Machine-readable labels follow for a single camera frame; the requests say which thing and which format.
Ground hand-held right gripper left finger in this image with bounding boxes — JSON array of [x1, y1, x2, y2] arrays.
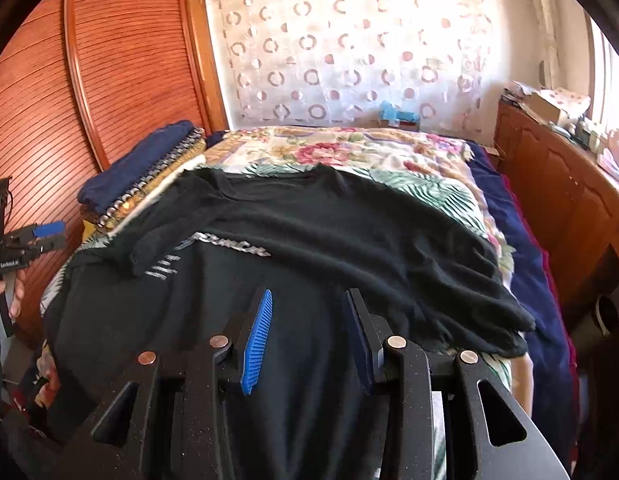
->
[[49, 287, 275, 480]]

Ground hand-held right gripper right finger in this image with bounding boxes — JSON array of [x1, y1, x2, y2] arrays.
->
[[342, 289, 573, 480]]

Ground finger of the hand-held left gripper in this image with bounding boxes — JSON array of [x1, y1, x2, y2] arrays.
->
[[4, 234, 68, 261], [16, 221, 66, 242]]

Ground black printed t-shirt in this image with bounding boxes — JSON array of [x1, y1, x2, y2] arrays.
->
[[42, 162, 537, 480]]

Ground person's left hand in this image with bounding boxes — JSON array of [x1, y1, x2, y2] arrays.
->
[[0, 269, 28, 322]]

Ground navy folded cloth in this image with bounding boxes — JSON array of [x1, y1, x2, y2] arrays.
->
[[78, 120, 196, 206]]

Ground wooden slatted wardrobe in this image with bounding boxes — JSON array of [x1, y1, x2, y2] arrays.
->
[[0, 0, 230, 346]]

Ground leaf print bed sheet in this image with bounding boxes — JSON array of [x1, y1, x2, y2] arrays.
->
[[42, 152, 515, 361]]

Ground navy blue blanket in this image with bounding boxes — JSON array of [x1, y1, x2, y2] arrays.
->
[[459, 140, 583, 471]]

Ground blue plastic object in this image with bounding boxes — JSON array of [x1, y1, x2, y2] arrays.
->
[[378, 101, 421, 128]]

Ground wooden cabinet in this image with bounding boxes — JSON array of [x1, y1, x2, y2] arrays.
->
[[492, 97, 619, 311]]

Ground sheer circle pattern curtain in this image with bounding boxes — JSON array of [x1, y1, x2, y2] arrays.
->
[[204, 0, 503, 133]]

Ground cardboard box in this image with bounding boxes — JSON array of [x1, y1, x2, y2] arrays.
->
[[527, 89, 593, 126]]

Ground window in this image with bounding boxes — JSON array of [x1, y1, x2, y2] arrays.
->
[[587, 12, 619, 131]]

